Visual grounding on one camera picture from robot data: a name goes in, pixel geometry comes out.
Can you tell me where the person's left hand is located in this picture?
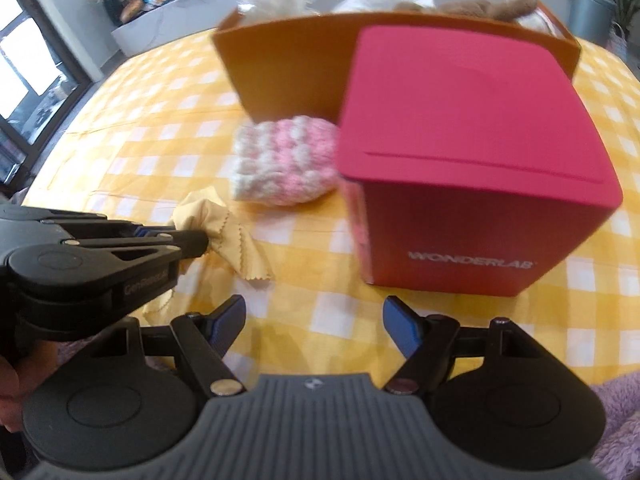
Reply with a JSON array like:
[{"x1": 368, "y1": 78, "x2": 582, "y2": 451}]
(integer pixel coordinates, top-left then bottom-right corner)
[{"x1": 0, "y1": 341, "x2": 66, "y2": 434}]

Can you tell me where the yellow cleaning cloth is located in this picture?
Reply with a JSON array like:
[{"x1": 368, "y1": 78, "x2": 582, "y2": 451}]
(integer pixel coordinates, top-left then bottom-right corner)
[{"x1": 142, "y1": 187, "x2": 276, "y2": 322}]

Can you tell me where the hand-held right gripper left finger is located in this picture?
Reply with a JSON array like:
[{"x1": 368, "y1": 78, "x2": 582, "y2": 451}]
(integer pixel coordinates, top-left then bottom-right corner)
[{"x1": 170, "y1": 295, "x2": 247, "y2": 397}]

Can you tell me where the potted plant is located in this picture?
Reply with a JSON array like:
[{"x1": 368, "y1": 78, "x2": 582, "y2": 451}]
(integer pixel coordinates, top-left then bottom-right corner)
[{"x1": 599, "y1": 0, "x2": 640, "y2": 57}]

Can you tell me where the grey trash bin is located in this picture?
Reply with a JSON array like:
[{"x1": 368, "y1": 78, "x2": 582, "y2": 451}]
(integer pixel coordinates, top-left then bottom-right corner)
[{"x1": 567, "y1": 0, "x2": 617, "y2": 47}]

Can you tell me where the yellow checked tablecloth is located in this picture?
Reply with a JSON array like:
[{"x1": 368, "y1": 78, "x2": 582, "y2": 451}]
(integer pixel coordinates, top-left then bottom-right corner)
[{"x1": 22, "y1": 25, "x2": 640, "y2": 391}]

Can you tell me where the pink white knitted pouch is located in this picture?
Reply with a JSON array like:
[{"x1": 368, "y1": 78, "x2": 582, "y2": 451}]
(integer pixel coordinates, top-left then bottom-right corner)
[{"x1": 231, "y1": 115, "x2": 342, "y2": 207}]

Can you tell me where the orange cardboard box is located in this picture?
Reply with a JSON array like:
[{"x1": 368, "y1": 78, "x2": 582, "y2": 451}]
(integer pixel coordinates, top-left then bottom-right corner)
[{"x1": 212, "y1": 0, "x2": 584, "y2": 124}]

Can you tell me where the red box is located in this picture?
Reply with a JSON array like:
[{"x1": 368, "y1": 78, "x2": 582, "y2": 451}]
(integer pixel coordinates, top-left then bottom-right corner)
[{"x1": 335, "y1": 25, "x2": 624, "y2": 297}]

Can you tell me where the purple fuzzy blanket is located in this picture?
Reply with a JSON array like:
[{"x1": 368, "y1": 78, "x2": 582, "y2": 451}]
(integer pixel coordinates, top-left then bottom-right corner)
[{"x1": 590, "y1": 372, "x2": 640, "y2": 480}]

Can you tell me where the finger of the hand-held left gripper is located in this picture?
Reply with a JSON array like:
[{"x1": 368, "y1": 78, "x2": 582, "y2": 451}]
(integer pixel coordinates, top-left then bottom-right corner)
[
  {"x1": 97, "y1": 229, "x2": 209, "y2": 283},
  {"x1": 40, "y1": 212, "x2": 176, "y2": 242}
]

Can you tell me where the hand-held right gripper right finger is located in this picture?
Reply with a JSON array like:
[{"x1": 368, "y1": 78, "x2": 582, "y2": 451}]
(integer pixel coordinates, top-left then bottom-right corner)
[{"x1": 382, "y1": 296, "x2": 543, "y2": 395}]

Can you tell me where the brown plush toy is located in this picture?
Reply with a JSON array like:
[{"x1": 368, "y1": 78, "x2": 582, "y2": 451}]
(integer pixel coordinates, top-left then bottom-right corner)
[{"x1": 439, "y1": 0, "x2": 539, "y2": 24}]

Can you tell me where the window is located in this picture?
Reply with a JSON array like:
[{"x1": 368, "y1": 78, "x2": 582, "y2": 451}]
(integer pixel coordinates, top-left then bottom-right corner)
[{"x1": 0, "y1": 0, "x2": 97, "y2": 183}]

